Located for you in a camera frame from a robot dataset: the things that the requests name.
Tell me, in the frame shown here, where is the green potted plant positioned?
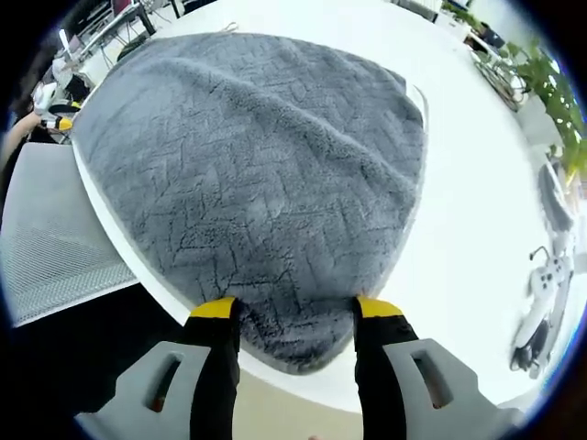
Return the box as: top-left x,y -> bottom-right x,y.
503,37 -> 587,181

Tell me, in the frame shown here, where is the dark grey curved object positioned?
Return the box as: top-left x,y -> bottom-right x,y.
537,161 -> 575,234

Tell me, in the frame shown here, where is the grey textured towel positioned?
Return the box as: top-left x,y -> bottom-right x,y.
70,32 -> 431,376

